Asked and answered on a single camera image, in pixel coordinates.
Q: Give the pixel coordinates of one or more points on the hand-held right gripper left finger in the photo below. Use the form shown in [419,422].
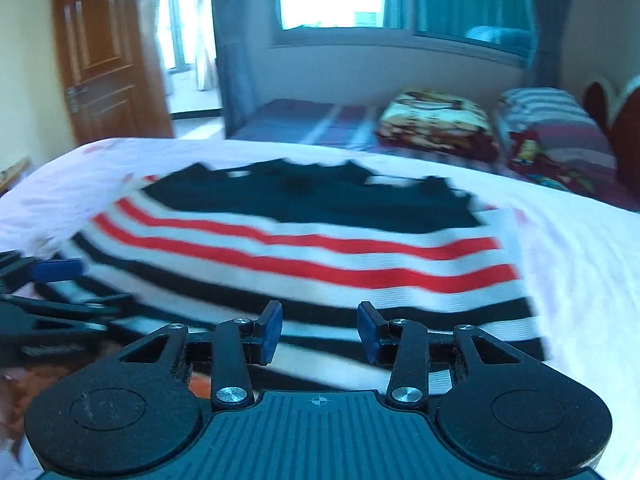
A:
[270,330]

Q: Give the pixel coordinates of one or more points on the floral bed sheet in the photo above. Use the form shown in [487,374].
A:
[575,270]

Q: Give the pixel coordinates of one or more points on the red printed pillow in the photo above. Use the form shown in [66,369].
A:
[545,160]

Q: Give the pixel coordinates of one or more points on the striped knit sweater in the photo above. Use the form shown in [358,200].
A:
[325,260]

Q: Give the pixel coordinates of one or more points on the white sheer curtain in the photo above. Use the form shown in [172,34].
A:
[204,35]

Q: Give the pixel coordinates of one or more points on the red and white headboard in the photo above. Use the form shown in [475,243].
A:
[625,135]

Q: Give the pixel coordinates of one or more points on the sliding glass window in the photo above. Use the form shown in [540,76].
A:
[330,0]

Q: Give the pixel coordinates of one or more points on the brown wooden door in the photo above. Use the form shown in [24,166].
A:
[105,55]

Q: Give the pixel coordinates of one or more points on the folded striped mattress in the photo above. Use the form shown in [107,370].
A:
[305,122]

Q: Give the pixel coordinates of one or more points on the striped pillow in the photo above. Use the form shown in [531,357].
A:
[550,115]

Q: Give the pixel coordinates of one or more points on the wooden side table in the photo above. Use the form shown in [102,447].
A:
[12,172]

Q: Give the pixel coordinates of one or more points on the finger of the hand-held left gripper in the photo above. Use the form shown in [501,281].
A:
[57,269]
[60,317]

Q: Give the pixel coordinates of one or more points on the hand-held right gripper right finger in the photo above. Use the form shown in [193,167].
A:
[369,332]

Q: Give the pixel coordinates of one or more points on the grey curtain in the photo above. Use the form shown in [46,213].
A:
[552,25]
[232,50]

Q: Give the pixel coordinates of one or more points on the folded printed blanket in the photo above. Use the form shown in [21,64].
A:
[435,120]

